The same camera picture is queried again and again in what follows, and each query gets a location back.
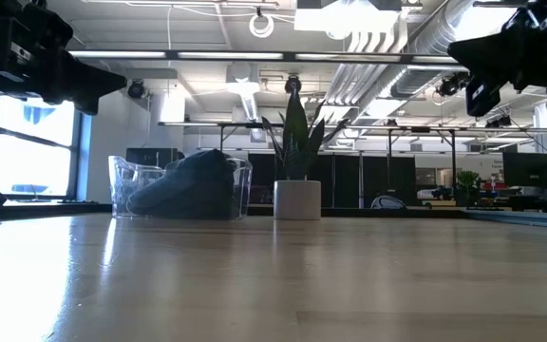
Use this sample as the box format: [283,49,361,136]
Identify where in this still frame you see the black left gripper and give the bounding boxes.
[0,0,127,116]

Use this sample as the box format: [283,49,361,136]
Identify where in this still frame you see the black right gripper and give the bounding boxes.
[447,0,547,118]

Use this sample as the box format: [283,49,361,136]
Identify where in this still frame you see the dark navy cap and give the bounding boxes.
[125,179,175,219]

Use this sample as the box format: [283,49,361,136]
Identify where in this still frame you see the blue denim jeans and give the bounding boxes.
[159,148,238,219]

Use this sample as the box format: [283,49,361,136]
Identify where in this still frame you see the black ceiling spotlight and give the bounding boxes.
[485,115,513,129]
[284,74,303,95]
[127,79,147,100]
[437,70,472,99]

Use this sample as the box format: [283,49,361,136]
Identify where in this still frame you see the overhead light bar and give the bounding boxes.
[68,49,460,64]

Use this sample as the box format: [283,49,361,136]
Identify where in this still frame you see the large window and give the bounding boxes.
[0,92,83,199]

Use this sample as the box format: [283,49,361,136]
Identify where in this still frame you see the black monitor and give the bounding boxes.
[125,147,179,168]
[501,151,547,189]

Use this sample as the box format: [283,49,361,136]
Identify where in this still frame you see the clear plastic bin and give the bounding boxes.
[107,154,255,220]

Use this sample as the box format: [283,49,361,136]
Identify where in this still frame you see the small green office plant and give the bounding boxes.
[456,169,482,192]

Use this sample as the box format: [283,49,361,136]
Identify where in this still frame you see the black partition screen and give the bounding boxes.
[247,152,417,209]

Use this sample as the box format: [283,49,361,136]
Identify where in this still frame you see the snake plant in white pot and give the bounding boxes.
[259,87,350,221]

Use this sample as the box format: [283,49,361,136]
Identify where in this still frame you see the silver ventilation duct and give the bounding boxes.
[325,0,479,110]

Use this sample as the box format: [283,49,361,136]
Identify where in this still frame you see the black arched bracket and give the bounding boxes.
[370,194,408,211]

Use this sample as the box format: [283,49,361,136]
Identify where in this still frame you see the white coiled cable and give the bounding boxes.
[248,12,275,39]

